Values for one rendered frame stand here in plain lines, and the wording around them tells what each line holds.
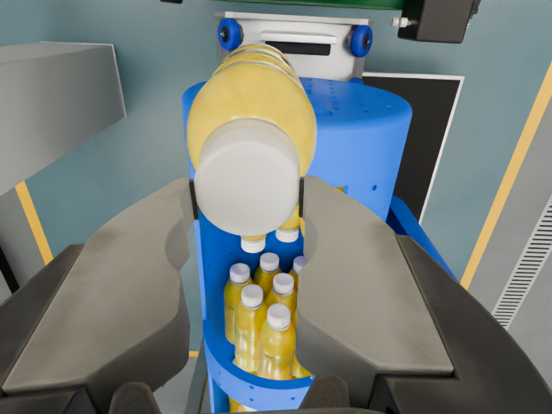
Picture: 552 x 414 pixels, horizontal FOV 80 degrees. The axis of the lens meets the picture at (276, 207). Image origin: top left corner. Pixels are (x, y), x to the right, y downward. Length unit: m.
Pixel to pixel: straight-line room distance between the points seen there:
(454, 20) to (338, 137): 0.31
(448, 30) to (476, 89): 1.21
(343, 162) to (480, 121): 1.53
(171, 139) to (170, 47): 0.40
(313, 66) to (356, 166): 0.30
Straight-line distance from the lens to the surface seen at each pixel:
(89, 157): 1.89
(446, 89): 1.56
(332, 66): 0.62
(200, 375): 1.80
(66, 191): 2.05
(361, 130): 0.33
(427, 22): 0.57
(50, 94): 1.27
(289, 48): 0.49
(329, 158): 0.33
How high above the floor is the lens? 1.53
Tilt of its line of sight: 60 degrees down
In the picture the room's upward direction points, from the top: 179 degrees counter-clockwise
